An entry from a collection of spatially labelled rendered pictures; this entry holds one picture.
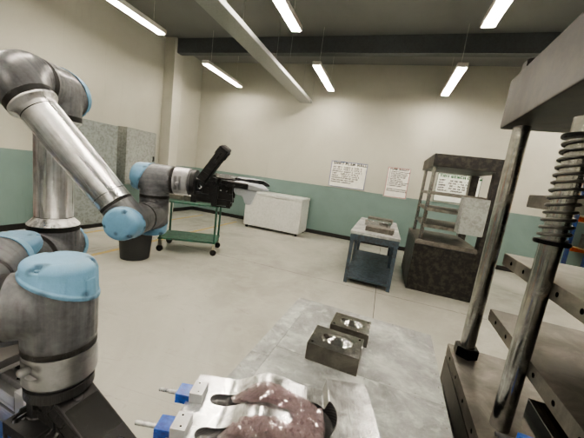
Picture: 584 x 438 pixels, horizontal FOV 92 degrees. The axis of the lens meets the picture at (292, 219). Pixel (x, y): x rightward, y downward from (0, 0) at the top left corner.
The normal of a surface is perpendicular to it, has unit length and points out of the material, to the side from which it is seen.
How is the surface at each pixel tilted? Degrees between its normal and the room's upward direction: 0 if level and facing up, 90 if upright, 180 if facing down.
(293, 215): 90
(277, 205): 90
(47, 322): 92
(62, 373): 90
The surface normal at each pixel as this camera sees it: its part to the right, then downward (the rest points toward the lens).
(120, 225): 0.06, 0.17
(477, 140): -0.32, 0.11
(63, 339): 0.67, 0.21
